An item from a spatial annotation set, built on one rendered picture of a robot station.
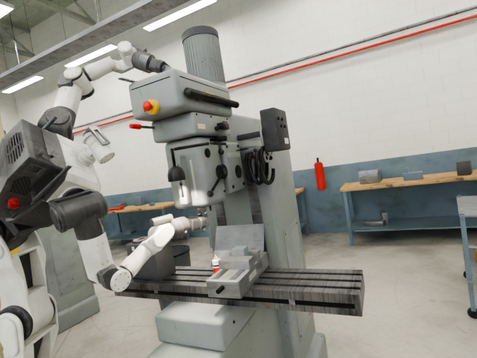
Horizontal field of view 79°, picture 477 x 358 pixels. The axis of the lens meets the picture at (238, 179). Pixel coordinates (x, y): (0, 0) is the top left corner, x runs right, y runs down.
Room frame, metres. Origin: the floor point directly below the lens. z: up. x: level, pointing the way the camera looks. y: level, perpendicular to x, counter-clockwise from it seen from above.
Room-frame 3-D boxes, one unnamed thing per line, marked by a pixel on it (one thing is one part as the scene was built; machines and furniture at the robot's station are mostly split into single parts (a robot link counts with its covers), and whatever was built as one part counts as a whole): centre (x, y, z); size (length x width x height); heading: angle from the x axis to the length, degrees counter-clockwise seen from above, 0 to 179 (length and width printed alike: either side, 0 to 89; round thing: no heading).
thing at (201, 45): (1.63, 0.09, 2.05); 0.20 x 0.20 x 0.32
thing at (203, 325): (1.40, 0.20, 0.82); 0.50 x 0.35 x 0.12; 154
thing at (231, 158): (1.58, 0.11, 1.47); 0.24 x 0.19 x 0.26; 64
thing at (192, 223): (1.34, 0.26, 1.23); 0.13 x 0.12 x 0.10; 45
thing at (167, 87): (1.42, 0.19, 1.81); 0.47 x 0.26 x 0.16; 154
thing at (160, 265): (1.55, 0.53, 1.06); 0.22 x 0.12 x 0.20; 57
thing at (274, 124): (1.52, -0.24, 1.62); 0.20 x 0.09 x 0.21; 154
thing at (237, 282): (1.30, 0.06, 1.01); 0.35 x 0.15 x 0.11; 155
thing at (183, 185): (1.30, 0.25, 1.45); 0.04 x 0.04 x 0.21; 64
